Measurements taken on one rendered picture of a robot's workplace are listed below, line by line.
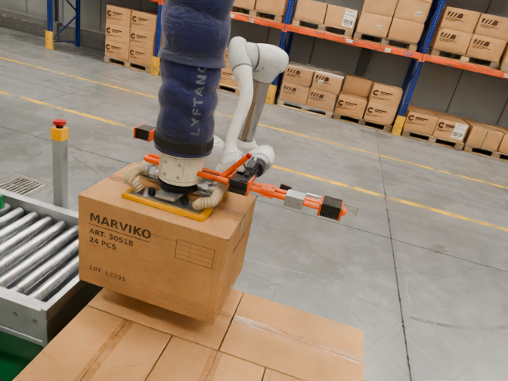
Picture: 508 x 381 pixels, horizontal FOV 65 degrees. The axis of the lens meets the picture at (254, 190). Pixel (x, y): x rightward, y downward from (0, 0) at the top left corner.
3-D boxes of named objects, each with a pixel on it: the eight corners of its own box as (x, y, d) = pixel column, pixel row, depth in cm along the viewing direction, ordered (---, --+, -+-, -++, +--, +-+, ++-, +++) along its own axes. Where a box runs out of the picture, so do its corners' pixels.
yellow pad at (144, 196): (120, 197, 152) (121, 186, 149) (134, 188, 160) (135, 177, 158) (202, 222, 146) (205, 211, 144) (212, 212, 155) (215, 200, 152)
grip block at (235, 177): (225, 191, 149) (227, 177, 147) (233, 182, 158) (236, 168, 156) (246, 197, 148) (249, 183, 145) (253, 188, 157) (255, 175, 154)
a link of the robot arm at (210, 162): (189, 165, 239) (193, 131, 229) (218, 164, 248) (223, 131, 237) (197, 178, 227) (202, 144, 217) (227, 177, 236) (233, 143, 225)
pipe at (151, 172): (124, 187, 152) (125, 174, 149) (156, 167, 174) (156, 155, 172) (206, 212, 146) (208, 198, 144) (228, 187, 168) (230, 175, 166)
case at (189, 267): (78, 279, 165) (77, 193, 148) (129, 234, 200) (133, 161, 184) (213, 325, 155) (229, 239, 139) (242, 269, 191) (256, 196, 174)
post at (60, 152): (54, 272, 261) (50, 127, 220) (60, 266, 267) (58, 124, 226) (63, 275, 260) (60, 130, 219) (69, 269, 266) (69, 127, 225)
